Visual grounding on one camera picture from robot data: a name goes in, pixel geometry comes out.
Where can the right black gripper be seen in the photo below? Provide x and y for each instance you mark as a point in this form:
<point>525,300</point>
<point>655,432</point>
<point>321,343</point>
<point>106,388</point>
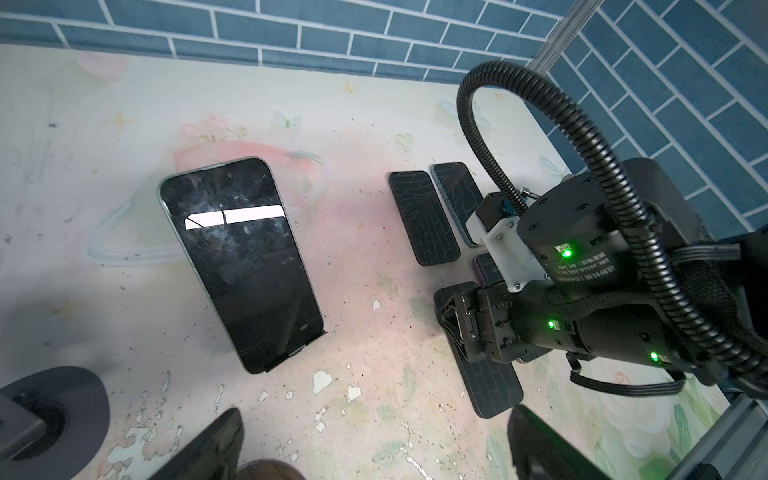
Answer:
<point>493,323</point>

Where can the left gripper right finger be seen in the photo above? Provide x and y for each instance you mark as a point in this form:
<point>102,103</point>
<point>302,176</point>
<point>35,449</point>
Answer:
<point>539,452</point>

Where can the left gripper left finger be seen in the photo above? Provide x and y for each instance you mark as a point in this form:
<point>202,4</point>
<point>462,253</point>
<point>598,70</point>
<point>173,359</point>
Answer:
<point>213,454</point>

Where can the black phone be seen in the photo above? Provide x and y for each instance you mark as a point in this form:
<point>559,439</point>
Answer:
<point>460,194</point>
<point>492,388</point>
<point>427,227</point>
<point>233,227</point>

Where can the purple-grey phone stand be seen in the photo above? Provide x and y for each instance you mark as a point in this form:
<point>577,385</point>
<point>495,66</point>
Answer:
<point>53,423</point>

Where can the purple-edged phone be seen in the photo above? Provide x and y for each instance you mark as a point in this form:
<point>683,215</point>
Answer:
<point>486,270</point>

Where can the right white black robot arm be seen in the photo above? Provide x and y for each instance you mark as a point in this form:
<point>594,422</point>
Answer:
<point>570,282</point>

